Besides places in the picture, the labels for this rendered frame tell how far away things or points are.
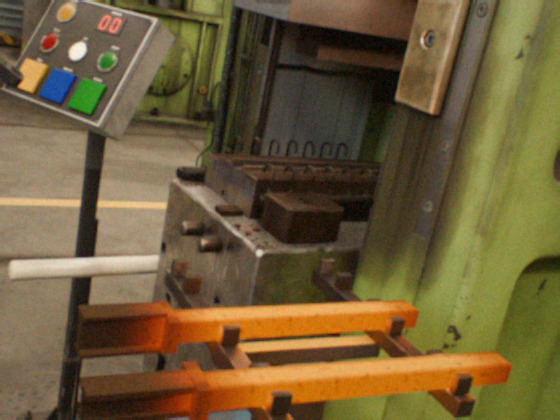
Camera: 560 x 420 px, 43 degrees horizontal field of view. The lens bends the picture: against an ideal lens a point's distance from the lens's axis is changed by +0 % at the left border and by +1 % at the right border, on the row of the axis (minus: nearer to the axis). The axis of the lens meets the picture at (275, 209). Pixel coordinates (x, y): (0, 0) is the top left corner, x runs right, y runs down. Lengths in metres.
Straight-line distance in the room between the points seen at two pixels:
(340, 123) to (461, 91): 0.62
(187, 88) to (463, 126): 5.27
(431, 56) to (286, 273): 0.42
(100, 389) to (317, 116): 1.13
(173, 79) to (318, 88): 4.62
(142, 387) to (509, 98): 0.66
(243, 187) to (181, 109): 5.00
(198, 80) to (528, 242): 5.31
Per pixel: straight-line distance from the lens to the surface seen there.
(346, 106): 1.67
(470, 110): 1.09
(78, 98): 1.67
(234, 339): 0.74
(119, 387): 0.61
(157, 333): 0.73
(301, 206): 1.21
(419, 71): 1.14
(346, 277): 0.93
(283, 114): 1.58
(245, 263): 1.19
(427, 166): 1.14
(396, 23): 1.37
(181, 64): 6.18
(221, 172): 1.40
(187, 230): 1.31
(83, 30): 1.79
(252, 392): 0.65
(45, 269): 1.68
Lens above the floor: 1.33
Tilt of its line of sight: 17 degrees down
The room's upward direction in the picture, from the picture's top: 11 degrees clockwise
